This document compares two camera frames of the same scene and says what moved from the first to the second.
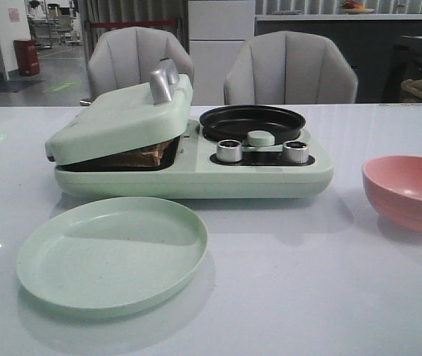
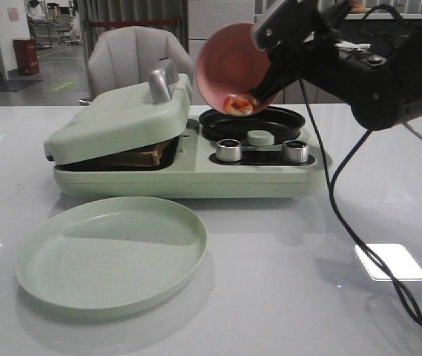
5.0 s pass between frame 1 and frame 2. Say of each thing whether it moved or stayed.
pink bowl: moved
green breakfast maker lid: stayed
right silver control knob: stayed
